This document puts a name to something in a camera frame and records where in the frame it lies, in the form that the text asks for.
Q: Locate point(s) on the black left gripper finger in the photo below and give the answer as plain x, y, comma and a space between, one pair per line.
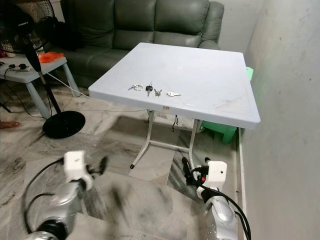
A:
104, 163

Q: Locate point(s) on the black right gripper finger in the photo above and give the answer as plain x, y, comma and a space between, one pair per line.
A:
187, 171
206, 162

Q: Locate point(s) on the small silver key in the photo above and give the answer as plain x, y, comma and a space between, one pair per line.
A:
173, 94
158, 92

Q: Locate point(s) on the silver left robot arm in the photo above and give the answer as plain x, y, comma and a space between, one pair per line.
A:
60, 205

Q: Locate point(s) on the green plastic stool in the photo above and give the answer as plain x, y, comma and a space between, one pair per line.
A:
219, 131

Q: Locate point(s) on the black standing fan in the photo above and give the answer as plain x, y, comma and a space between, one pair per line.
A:
64, 125

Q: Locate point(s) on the black-headed key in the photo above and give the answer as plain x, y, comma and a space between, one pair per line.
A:
149, 89

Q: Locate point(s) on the white folding table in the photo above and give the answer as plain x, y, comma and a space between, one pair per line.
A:
190, 75

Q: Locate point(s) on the person's bare foot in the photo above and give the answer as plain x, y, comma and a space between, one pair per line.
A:
10, 124

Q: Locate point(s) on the orange cloth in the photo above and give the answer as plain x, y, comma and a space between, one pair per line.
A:
51, 57

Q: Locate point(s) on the light grey side table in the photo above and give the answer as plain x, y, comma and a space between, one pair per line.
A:
20, 76

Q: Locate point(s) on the white power strip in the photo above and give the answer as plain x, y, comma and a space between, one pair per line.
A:
20, 67

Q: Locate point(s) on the black bag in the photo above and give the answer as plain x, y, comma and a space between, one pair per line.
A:
62, 32

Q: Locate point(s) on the grey-green leather sofa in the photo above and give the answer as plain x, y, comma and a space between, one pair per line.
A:
140, 22

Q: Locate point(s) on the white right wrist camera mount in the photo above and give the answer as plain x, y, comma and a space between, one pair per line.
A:
217, 173

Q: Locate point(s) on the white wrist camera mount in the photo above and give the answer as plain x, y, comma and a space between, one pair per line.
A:
217, 173
75, 164

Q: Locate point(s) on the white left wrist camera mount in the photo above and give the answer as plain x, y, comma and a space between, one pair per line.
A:
75, 164

